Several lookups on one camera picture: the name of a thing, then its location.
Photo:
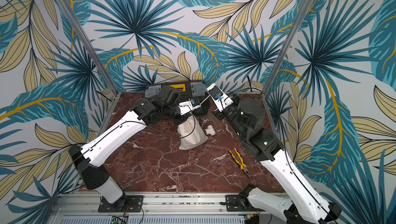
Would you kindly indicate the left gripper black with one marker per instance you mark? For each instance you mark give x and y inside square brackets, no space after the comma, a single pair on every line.
[183,117]

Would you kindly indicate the yellow black pliers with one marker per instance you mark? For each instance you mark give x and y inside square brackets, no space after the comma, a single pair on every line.
[240,162]

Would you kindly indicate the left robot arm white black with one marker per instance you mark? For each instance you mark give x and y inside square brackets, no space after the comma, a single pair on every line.
[90,158]

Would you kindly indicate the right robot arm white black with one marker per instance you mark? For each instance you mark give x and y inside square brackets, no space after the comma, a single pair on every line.
[303,205]

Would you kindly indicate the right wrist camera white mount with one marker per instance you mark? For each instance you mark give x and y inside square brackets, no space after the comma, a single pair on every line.
[220,98]

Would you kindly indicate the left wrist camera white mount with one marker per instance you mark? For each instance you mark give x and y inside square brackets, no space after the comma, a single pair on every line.
[189,106]

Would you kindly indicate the black yellow toolbox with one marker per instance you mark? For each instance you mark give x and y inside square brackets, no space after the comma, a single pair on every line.
[187,90]

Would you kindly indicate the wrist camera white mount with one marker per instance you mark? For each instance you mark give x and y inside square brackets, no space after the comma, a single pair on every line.
[189,106]
[220,98]

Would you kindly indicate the cream cloth soil bag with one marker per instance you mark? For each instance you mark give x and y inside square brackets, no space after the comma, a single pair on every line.
[191,133]

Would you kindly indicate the white pipe elbow fitting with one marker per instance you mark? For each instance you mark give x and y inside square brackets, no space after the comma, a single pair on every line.
[210,130]

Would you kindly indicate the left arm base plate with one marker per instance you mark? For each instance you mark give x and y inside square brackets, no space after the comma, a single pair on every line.
[127,203]

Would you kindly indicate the right aluminium corner post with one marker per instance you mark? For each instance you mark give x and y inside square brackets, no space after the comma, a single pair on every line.
[299,18]

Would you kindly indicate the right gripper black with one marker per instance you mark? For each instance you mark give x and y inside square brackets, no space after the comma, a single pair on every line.
[221,112]

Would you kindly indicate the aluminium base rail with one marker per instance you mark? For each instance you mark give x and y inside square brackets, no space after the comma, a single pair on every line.
[158,208]

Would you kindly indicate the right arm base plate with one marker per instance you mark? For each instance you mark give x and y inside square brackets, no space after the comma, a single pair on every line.
[236,203]

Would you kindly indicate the left aluminium corner post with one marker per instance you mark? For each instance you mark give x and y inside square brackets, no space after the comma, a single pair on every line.
[84,39]

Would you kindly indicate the aluminium corner post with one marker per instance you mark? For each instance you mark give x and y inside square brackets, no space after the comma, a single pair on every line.
[299,18]
[84,39]

